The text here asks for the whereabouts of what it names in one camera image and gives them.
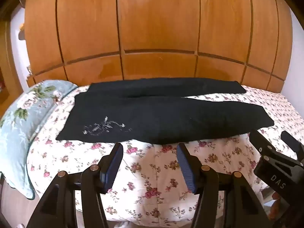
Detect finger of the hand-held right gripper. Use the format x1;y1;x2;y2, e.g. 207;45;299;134
281;131;304;161
249;129;278;158

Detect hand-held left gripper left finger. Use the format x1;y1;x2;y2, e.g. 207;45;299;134
28;142;124;228

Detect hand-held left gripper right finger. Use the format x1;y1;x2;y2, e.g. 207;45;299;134
176;142;270;228

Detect black pants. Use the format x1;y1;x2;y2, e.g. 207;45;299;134
55;77;275;145

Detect person's right hand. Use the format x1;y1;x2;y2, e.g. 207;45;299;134
268;191;282;228

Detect floral white bedspread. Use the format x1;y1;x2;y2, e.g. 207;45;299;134
26;84;304;228

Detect light blue floral pillow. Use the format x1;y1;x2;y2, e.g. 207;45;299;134
0;79;79;200

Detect wooden wardrobe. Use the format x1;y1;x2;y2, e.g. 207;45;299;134
24;0;292;93

